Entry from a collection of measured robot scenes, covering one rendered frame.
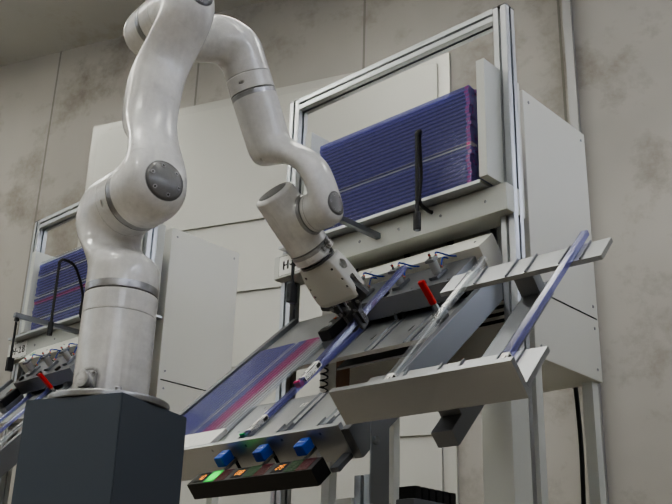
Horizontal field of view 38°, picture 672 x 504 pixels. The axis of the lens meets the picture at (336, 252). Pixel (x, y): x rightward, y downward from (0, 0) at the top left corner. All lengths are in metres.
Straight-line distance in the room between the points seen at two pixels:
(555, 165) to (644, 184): 2.63
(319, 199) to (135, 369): 0.50
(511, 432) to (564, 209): 1.08
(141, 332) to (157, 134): 0.35
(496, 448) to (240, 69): 0.86
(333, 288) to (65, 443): 0.66
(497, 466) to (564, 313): 0.90
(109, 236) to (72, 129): 5.42
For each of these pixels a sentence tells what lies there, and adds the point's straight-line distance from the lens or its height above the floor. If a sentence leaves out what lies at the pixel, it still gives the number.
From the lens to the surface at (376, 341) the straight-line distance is 2.20.
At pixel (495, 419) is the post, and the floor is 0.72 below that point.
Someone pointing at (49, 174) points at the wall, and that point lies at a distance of 7.05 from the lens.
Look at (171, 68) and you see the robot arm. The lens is 1.80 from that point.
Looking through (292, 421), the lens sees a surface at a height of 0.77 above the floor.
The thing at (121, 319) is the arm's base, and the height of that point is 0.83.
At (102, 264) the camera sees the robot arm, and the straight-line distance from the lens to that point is 1.62.
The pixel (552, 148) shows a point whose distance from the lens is 2.67.
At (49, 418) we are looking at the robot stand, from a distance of 1.55.
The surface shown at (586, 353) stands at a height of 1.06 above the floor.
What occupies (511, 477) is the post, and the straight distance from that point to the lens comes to 1.65.
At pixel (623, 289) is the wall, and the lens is 5.06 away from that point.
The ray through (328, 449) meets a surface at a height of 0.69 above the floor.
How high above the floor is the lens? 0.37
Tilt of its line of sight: 22 degrees up
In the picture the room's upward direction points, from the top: 2 degrees clockwise
